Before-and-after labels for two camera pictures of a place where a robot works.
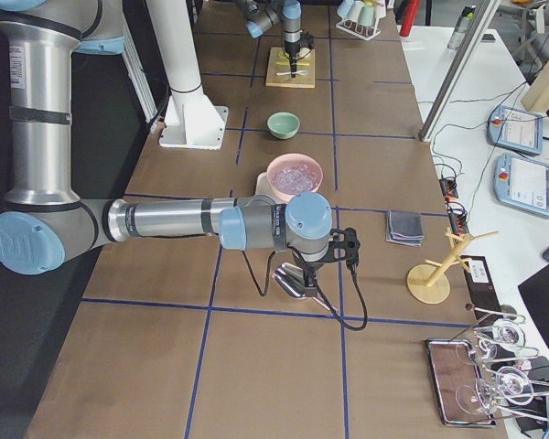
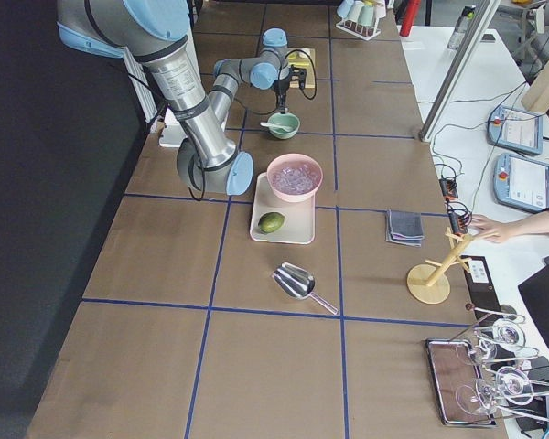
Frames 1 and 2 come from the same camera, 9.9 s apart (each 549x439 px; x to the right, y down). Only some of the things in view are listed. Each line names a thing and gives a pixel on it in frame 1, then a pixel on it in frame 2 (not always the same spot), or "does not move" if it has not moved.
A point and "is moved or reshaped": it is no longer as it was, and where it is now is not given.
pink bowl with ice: x=293 y=174 does not move
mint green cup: x=366 y=16 does not move
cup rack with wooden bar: x=360 y=17 does not move
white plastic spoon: x=299 y=72 is moved or reshaped
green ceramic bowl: x=283 y=125 does not move
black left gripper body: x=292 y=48 to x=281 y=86
